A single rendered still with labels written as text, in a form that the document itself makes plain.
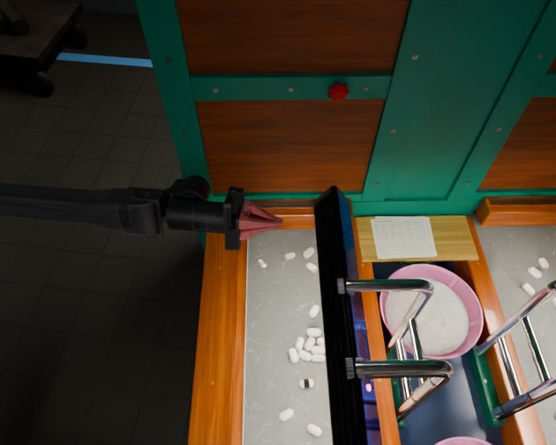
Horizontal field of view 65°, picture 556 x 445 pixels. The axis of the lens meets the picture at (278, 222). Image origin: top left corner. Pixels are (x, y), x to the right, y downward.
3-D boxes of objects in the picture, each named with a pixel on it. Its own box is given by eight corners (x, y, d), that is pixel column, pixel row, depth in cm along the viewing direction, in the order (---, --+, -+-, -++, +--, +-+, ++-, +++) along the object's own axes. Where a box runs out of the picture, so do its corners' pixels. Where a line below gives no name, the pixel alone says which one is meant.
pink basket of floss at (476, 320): (432, 391, 112) (444, 381, 104) (354, 320, 123) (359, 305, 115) (489, 323, 122) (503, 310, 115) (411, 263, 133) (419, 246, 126)
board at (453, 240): (361, 262, 123) (362, 260, 122) (355, 218, 132) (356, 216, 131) (477, 260, 124) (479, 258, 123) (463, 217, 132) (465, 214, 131)
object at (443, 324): (388, 361, 116) (393, 355, 111) (376, 284, 128) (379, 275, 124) (472, 360, 116) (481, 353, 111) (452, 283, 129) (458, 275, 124)
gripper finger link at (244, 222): (282, 232, 84) (235, 228, 85) (284, 201, 80) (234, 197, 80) (280, 255, 79) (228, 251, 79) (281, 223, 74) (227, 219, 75)
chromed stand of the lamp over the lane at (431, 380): (324, 431, 107) (348, 381, 70) (318, 350, 118) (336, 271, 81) (401, 429, 107) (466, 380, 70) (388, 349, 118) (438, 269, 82)
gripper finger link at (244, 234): (283, 222, 83) (234, 218, 83) (285, 190, 78) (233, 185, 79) (280, 245, 77) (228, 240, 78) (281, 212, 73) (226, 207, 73)
